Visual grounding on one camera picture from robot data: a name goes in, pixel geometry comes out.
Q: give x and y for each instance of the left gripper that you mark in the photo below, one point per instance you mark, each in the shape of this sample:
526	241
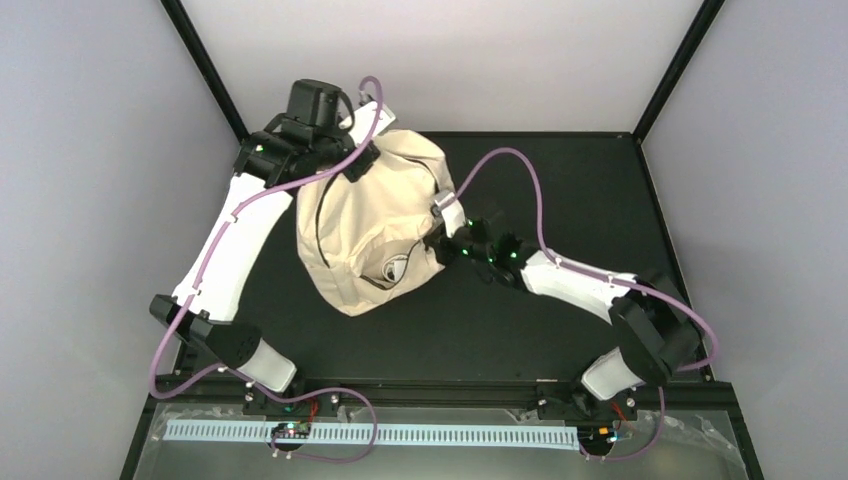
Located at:
369	156

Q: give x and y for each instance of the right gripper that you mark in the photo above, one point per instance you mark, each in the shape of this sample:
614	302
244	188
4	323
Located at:
443	255

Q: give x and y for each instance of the white charger with cable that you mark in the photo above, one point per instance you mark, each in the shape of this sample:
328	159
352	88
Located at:
394	268

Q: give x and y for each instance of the beige canvas backpack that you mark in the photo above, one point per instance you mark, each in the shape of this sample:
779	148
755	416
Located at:
346	231

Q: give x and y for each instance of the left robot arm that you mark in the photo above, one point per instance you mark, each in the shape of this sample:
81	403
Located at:
319	135

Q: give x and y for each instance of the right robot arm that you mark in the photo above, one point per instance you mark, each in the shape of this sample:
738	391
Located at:
654	337

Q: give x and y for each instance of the small circuit board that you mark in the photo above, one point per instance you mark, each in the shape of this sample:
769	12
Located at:
295	430

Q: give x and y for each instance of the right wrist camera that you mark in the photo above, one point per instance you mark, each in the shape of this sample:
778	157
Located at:
447	208

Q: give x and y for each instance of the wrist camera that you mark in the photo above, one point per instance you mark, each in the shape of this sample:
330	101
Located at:
447	208
366	122

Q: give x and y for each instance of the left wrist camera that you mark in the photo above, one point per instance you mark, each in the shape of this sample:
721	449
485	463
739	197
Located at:
366	122

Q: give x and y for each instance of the black frame rail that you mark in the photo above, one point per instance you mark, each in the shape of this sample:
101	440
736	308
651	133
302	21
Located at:
548	398

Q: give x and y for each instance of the light blue slotted cable duct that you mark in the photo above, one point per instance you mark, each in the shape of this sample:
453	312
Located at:
495	436

